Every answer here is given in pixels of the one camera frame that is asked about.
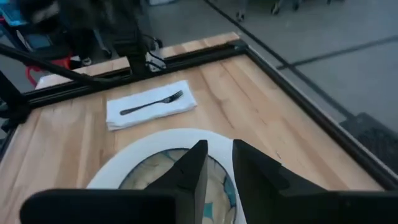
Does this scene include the red floor cable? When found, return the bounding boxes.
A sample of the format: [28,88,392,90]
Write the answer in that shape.
[25,57,72,88]

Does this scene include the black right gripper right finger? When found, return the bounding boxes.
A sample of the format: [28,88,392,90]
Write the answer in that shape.
[232,139,398,224]

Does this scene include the blue-screen device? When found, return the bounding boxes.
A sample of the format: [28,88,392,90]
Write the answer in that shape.
[0,0,53,50]

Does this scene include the black aluminium table frame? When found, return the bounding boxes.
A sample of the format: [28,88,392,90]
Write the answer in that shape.
[0,39,398,191]

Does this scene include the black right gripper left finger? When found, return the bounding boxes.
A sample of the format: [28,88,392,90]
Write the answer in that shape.
[20,139,208,224]

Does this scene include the black floor vent grate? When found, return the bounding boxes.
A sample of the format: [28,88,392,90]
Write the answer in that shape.
[338,112,398,175]

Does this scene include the blue and beige floral plate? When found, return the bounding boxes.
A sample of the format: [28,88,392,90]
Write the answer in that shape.
[118,148,238,224]

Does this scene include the white cloth napkin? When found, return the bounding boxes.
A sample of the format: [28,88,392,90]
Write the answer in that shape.
[105,80,198,131]

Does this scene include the white round plate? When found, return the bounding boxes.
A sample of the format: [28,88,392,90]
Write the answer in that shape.
[86,128,248,224]

